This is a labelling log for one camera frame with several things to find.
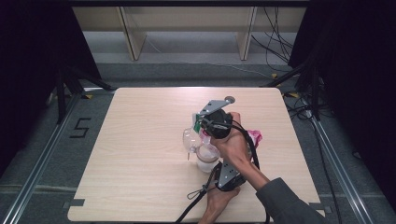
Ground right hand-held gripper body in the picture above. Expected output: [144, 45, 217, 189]
[198, 98, 233, 140]

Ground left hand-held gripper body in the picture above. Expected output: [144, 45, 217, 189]
[211, 160, 247, 192]

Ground clear glass jar with handle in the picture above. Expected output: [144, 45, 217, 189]
[181, 126, 222, 174]

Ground pink and white plastic packet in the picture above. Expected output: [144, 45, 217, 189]
[191, 113, 264, 151]

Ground person's left hand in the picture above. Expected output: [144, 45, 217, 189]
[204, 186, 242, 219]

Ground person's right hand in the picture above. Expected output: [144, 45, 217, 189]
[209, 111, 260, 179]

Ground black metal stand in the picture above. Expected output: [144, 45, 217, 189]
[55, 63, 115, 125]
[261, 52, 323, 122]

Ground beige wooden shelf unit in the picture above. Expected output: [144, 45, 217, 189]
[72, 6, 307, 62]

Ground black curtain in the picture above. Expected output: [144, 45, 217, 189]
[288, 0, 396, 216]
[0, 0, 102, 178]

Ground right hand-held gripper black cable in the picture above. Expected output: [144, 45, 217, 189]
[202, 118, 272, 224]

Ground hand-held gripper black cable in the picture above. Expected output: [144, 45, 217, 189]
[175, 169, 219, 224]
[202, 118, 272, 224]

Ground left hand-held gripper black cable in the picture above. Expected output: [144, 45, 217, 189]
[175, 169, 219, 224]

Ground black floor cables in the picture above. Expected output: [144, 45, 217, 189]
[283, 92, 345, 224]

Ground bundle of black hanging cables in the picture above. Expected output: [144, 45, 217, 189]
[250, 7, 297, 73]

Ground aluminium floor rail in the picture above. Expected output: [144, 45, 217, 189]
[0, 92, 82, 224]
[306, 102, 376, 224]

